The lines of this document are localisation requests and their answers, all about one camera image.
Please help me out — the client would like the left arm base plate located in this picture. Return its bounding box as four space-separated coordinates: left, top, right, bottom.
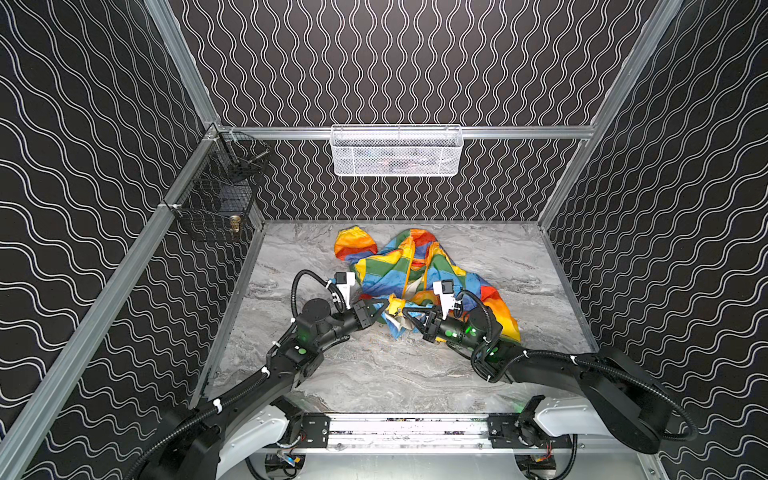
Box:
269 413 331 449

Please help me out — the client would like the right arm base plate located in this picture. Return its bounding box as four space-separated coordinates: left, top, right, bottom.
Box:
487 414 572 449

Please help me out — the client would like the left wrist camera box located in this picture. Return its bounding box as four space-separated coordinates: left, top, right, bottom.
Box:
327 271 357 309

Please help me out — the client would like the rainbow striped jacket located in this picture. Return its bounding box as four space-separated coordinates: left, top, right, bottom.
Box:
334 226 521 341

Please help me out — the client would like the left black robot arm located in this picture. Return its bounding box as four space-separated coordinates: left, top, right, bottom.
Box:
124 269 389 479

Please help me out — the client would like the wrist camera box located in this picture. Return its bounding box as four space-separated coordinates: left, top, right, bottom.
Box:
327 271 357 309
432 279 463 320

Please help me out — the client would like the aluminium front rail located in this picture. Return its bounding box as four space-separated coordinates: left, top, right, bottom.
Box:
170 412 649 454

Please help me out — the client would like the black wire wall basket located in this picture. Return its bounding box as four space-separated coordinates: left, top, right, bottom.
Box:
171 126 272 245

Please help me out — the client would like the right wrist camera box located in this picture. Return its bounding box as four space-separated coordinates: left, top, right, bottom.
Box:
432 279 463 320

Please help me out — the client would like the white mesh wall basket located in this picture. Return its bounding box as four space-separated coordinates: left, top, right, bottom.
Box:
329 124 464 177

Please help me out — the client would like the brass object in basket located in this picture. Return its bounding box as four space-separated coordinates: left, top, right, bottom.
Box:
229 215 242 233

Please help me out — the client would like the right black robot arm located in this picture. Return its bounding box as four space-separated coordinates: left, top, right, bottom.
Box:
399 290 700 453

